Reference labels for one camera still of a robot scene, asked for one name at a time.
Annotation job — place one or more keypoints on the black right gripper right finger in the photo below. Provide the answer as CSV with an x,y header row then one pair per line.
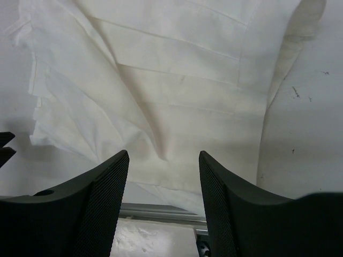
x,y
245,220

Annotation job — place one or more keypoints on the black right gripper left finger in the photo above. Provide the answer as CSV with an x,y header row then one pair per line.
x,y
75,218

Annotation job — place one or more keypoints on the white pleated skirt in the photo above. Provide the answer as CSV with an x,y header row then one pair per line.
x,y
163,80

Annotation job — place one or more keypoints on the aluminium front table rail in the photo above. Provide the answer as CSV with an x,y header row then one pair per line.
x,y
164,213

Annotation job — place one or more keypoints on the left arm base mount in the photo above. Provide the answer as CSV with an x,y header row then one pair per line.
x,y
6,152

